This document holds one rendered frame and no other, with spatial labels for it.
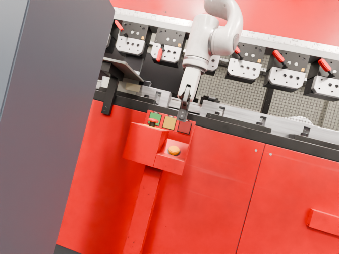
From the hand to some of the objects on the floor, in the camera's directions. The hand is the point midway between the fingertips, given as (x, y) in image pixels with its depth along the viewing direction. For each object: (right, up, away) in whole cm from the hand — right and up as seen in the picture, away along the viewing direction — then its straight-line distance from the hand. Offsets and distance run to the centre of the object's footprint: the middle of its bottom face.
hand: (182, 115), depth 61 cm
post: (+52, -99, +102) cm, 151 cm away
